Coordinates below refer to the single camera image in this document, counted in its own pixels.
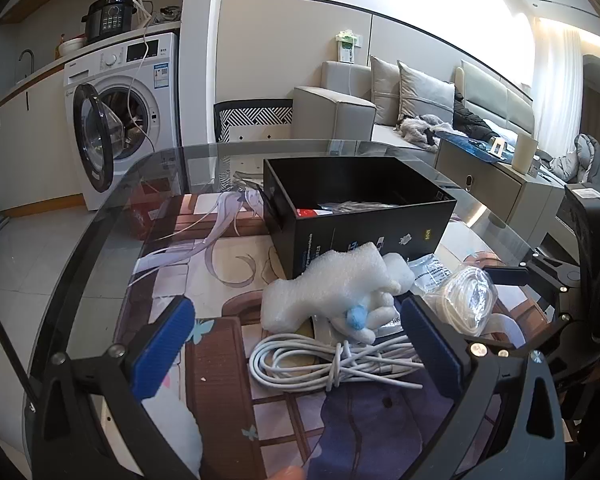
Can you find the grey fur garment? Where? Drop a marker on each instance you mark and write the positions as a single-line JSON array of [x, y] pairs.
[[420, 130]]

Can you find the white curtain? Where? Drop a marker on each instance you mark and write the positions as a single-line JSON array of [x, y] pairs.
[[557, 75]]

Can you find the black cardboard box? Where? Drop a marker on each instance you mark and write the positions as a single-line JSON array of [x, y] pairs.
[[330, 245]]

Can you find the clear bag of tubing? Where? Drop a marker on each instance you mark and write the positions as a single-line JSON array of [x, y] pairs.
[[462, 295]]

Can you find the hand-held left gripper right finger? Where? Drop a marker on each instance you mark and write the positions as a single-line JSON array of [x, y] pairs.
[[430, 350]]

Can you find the person's left hand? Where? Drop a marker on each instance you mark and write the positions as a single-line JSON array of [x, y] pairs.
[[286, 474]]

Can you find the white washing machine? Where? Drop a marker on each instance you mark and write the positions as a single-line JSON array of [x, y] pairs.
[[130, 70]]

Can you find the blue plastic tray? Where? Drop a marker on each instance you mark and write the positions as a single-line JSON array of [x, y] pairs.
[[467, 147]]

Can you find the red and white packet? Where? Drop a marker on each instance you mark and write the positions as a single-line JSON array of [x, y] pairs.
[[312, 212]]

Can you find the beige sofa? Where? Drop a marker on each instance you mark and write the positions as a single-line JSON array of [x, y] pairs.
[[330, 110]]

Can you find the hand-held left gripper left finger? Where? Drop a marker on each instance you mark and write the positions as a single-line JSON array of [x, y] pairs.
[[165, 350]]

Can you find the white printed plastic packet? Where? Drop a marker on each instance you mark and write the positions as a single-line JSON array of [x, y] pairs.
[[430, 272]]

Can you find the printed table mat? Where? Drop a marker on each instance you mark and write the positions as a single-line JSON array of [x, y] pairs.
[[220, 270]]

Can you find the small photo frame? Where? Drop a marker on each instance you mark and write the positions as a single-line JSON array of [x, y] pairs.
[[497, 147]]

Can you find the black pressure cooker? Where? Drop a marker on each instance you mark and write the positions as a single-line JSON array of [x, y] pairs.
[[107, 20]]

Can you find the kitchen counter cabinet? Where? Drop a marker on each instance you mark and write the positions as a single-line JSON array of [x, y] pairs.
[[30, 130]]

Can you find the grey down jacket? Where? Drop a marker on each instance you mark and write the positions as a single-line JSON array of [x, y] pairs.
[[580, 160]]

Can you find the white foam wrap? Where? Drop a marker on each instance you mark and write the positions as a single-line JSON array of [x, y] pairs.
[[320, 285]]

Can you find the kitchen faucet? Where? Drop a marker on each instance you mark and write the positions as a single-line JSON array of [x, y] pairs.
[[26, 57]]

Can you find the beige side cabinet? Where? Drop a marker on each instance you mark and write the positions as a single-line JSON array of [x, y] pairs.
[[490, 185]]

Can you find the black jacket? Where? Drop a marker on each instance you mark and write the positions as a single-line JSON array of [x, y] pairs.
[[472, 120]]

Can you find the red box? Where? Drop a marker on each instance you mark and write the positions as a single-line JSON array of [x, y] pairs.
[[145, 217]]

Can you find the white cup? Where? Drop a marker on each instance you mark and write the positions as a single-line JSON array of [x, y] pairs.
[[524, 155]]

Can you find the clear plastic bags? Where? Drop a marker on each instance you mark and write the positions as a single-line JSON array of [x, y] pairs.
[[360, 206]]

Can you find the black patterned chair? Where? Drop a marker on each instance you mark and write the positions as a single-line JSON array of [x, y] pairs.
[[252, 120]]

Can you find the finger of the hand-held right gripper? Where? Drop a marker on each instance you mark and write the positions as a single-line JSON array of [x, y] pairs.
[[510, 276], [530, 332]]

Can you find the white wall device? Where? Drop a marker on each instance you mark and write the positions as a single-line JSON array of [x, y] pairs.
[[348, 47]]

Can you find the white bowl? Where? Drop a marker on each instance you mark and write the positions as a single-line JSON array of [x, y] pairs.
[[71, 46]]

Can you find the grey sofa cushion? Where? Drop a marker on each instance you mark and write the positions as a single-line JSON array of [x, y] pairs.
[[425, 92], [382, 90]]

